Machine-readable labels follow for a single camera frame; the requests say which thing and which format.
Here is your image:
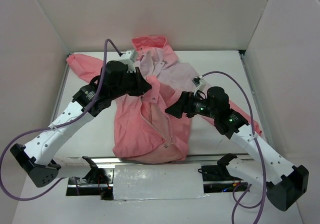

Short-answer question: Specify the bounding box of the pink hooded zip jacket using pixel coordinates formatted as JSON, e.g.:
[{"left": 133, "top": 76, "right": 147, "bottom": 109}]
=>
[{"left": 65, "top": 35, "right": 263, "bottom": 165}]

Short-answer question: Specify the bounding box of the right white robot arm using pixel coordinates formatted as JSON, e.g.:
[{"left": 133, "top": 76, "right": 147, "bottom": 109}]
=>
[{"left": 165, "top": 87, "right": 309, "bottom": 211}]

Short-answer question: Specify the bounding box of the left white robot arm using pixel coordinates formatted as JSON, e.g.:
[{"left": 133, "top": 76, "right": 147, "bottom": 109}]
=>
[{"left": 10, "top": 61, "right": 152, "bottom": 187}]

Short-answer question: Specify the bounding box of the white foil tape patch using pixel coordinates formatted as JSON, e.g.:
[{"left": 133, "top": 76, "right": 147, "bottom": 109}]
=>
[{"left": 113, "top": 164, "right": 205, "bottom": 200}]

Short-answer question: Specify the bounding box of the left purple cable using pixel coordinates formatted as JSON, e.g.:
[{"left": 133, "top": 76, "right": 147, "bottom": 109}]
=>
[{"left": 0, "top": 38, "right": 121, "bottom": 201}]

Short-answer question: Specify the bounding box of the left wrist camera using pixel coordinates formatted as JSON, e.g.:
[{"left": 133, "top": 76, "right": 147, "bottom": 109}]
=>
[{"left": 119, "top": 50, "right": 138, "bottom": 73}]

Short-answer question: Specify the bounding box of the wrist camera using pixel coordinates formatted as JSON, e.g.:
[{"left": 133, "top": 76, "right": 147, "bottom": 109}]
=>
[
  {"left": 119, "top": 50, "right": 138, "bottom": 73},
  {"left": 192, "top": 76, "right": 207, "bottom": 93}
]

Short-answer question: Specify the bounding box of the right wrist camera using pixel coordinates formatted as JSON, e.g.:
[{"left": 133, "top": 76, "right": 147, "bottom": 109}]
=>
[{"left": 192, "top": 76, "right": 207, "bottom": 93}]

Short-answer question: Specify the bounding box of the left aluminium table rail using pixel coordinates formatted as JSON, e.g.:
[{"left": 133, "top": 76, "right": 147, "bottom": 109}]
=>
[{"left": 49, "top": 62, "right": 70, "bottom": 124}]

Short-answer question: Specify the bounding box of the aluminium table rail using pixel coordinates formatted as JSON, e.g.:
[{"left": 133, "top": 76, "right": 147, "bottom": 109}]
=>
[
  {"left": 238, "top": 50, "right": 276, "bottom": 149},
  {"left": 49, "top": 62, "right": 70, "bottom": 124},
  {"left": 59, "top": 153, "right": 253, "bottom": 166}
]

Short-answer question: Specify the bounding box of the right aluminium table rail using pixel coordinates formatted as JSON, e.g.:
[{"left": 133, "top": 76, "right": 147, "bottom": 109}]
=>
[{"left": 238, "top": 50, "right": 276, "bottom": 149}]

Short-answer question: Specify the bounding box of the front aluminium table rail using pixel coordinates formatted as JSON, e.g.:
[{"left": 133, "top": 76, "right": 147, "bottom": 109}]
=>
[{"left": 59, "top": 153, "right": 253, "bottom": 166}]

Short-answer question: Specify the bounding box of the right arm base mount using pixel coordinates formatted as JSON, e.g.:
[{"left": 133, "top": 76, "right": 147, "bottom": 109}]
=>
[{"left": 198, "top": 153, "right": 247, "bottom": 193}]

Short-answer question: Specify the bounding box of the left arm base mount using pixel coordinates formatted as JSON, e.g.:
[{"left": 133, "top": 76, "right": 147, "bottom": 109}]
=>
[{"left": 66, "top": 156, "right": 114, "bottom": 200}]

